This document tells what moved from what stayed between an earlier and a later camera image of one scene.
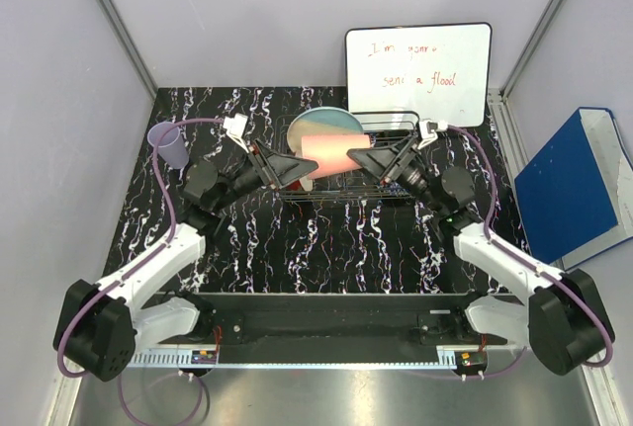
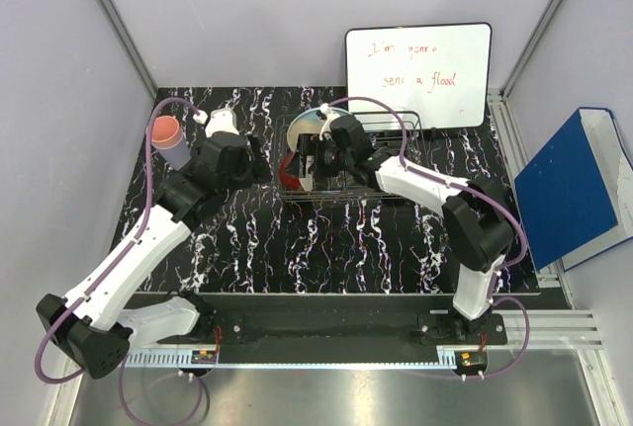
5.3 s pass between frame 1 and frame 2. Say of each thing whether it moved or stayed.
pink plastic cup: moved
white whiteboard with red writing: stayed
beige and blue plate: stayed
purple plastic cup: stayed
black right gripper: moved
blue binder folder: stayed
